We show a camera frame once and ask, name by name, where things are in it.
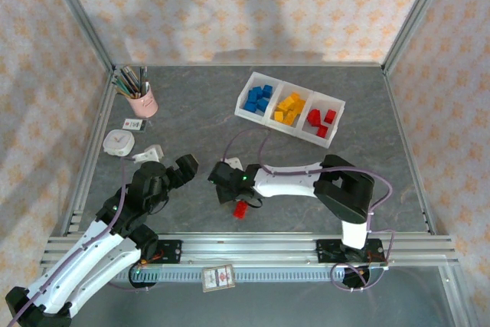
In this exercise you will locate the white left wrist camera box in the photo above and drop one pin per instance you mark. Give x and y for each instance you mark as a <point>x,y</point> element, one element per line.
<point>149,152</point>

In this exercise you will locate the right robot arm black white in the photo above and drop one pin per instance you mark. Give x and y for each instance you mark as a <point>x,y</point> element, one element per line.
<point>344,193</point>

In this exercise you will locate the long yellow lego brick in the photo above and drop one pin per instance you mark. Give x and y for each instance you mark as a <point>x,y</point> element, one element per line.
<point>301,105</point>
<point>284,105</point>
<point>294,96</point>

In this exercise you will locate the aluminium frame post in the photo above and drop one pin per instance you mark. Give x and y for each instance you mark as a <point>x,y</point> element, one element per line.
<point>79,13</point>
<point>417,13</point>

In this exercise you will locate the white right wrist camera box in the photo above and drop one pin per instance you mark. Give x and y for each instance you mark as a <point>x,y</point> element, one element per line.
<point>233,161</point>

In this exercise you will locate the white alarm clock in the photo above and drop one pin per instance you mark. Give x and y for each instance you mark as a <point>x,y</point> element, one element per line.
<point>118,143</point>

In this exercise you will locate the small yellow lego brick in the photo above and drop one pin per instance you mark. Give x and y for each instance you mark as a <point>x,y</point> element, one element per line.
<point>291,118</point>
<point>278,115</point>

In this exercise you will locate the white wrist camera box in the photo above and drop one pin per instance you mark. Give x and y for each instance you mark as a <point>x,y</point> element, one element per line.
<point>149,152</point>
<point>233,161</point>

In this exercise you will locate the dark pen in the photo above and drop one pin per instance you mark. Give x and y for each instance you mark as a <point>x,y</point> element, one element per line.
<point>144,76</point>

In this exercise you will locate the white card with red logo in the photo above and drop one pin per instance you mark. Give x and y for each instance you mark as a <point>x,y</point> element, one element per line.
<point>134,124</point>

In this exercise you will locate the pink pencil cup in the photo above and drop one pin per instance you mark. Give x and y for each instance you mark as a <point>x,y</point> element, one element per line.
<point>143,105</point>

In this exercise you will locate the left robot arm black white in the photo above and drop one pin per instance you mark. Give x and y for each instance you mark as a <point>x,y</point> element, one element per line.
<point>76,269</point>

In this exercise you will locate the aluminium table side rail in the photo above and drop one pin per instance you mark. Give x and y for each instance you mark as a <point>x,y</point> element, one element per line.
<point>399,112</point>
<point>89,151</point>

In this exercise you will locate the playing card box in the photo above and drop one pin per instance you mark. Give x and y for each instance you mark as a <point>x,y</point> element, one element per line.
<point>218,277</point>

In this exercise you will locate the aluminium mounting rail beam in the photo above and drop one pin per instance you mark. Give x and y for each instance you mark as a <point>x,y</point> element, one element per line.
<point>249,250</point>

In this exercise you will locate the small blue lego brick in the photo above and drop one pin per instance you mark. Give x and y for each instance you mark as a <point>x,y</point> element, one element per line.
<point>263,104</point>
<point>266,90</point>
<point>253,94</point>
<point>250,106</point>

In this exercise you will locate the aluminium table end rail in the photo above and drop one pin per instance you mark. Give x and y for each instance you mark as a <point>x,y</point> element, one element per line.
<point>191,64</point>

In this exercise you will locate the white translucent plastic bin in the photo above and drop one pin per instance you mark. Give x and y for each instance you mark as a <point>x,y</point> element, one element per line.
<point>285,129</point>
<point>249,117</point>
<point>321,102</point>

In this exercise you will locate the long red lego brick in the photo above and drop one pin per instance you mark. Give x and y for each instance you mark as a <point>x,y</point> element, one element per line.
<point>240,211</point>
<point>322,131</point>

